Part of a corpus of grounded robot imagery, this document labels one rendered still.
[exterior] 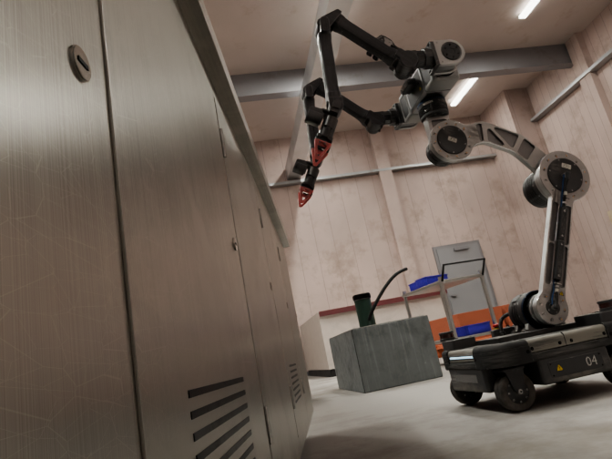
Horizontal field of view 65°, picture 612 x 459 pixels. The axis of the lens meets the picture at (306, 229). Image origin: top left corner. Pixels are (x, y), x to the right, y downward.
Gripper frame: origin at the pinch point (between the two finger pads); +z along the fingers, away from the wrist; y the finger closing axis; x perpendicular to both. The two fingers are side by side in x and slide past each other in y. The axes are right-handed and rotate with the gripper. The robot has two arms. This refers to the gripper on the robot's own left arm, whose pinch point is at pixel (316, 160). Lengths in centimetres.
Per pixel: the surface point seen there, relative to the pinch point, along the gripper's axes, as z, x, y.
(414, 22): -526, 72, -469
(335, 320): -33, 107, -566
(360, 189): -376, 111, -838
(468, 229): -374, 377, -838
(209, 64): 35, -23, 94
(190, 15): 36, -25, 106
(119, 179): 74, -11, 139
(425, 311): -95, 239, -566
